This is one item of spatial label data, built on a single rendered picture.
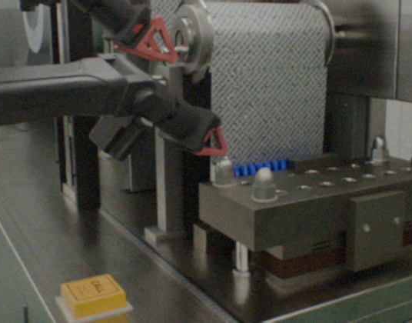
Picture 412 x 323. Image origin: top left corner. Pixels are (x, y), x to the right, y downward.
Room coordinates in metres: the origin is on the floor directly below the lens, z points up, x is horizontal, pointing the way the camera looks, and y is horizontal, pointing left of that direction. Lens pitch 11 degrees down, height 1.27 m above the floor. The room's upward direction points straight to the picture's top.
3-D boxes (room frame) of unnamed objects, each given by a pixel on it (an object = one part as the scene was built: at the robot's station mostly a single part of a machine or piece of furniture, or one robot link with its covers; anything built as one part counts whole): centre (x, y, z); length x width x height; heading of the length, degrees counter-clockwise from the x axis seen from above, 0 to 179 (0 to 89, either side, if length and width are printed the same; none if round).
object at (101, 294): (0.71, 0.18, 0.91); 0.07 x 0.07 x 0.02; 30
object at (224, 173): (0.85, 0.00, 1.05); 0.04 x 0.04 x 0.04
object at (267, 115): (0.97, -0.08, 1.11); 0.23 x 0.01 x 0.18; 120
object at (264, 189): (0.77, -0.06, 1.05); 0.04 x 0.04 x 0.04
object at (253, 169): (0.96, -0.09, 1.03); 0.21 x 0.04 x 0.03; 120
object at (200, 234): (0.98, -0.08, 0.92); 0.28 x 0.04 x 0.04; 120
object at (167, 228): (0.98, 0.11, 1.05); 0.06 x 0.05 x 0.31; 120
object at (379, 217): (0.82, -0.23, 0.96); 0.10 x 0.03 x 0.11; 120
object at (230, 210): (0.89, -0.17, 1.00); 0.40 x 0.16 x 0.06; 120
